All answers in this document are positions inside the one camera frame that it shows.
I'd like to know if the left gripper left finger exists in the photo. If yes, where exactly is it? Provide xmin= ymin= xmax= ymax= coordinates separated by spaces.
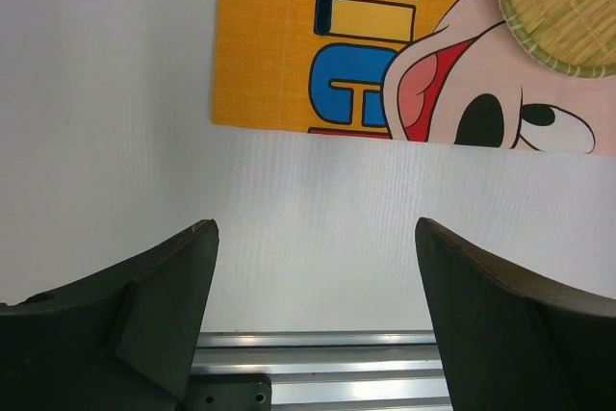
xmin=1 ymin=219 xmax=219 ymax=410

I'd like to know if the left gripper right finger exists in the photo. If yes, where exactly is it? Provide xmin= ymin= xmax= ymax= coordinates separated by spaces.
xmin=415 ymin=218 xmax=615 ymax=410

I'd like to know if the orange cartoon mouse placemat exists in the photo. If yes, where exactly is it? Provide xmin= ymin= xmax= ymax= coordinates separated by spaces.
xmin=212 ymin=0 xmax=615 ymax=155

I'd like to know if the round woven bamboo plate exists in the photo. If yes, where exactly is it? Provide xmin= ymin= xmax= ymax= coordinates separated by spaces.
xmin=498 ymin=0 xmax=615 ymax=79

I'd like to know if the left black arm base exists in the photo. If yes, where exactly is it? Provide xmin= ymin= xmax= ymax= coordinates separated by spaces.
xmin=184 ymin=373 xmax=272 ymax=411

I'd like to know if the aluminium front rail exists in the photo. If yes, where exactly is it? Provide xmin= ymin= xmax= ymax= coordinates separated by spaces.
xmin=192 ymin=330 xmax=451 ymax=410

